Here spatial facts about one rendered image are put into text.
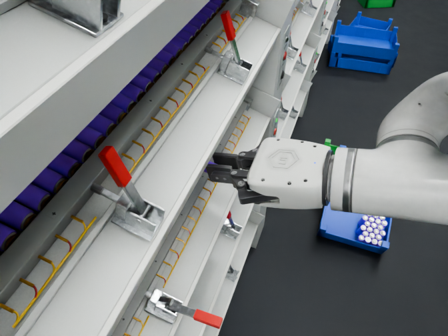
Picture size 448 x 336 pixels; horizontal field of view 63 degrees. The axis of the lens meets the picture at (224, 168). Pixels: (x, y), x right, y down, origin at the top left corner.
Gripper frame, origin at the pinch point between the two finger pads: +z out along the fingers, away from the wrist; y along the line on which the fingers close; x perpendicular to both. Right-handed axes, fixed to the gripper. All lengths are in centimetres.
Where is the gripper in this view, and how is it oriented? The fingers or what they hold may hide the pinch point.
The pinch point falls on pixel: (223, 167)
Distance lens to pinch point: 54.8
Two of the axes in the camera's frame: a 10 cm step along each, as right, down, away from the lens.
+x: 2.0, 7.3, 6.5
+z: -9.2, -0.9, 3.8
